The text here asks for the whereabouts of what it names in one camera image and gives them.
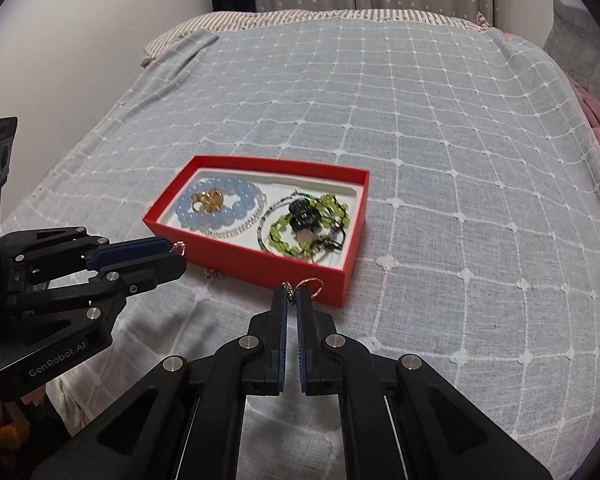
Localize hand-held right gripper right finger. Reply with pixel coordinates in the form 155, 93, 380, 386
295, 290, 556, 480

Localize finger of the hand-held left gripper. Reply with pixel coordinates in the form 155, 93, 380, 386
12, 255, 187, 345
2, 227, 173, 286

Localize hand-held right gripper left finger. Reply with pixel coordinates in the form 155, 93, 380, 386
30, 285, 288, 480

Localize silver ball chain with ring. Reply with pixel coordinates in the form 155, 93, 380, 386
172, 241, 326, 306

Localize blue bead bracelet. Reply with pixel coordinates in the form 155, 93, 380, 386
175, 177, 257, 231

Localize red cardboard box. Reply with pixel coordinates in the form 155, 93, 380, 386
142, 155, 371, 307

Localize gold rings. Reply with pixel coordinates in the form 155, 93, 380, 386
190, 189, 227, 213

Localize green bead bracelet with charms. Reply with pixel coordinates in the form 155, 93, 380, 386
256, 190, 311, 256

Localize clear bead bracelet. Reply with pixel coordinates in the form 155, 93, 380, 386
207, 190, 270, 239

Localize black hair claw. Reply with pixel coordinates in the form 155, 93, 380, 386
286, 199, 321, 233

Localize orange cloth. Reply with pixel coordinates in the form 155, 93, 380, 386
0, 385, 31, 448

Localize grey checked blanket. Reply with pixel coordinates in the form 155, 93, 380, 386
0, 10, 600, 480

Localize grey pillow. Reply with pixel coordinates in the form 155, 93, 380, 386
542, 0, 600, 103

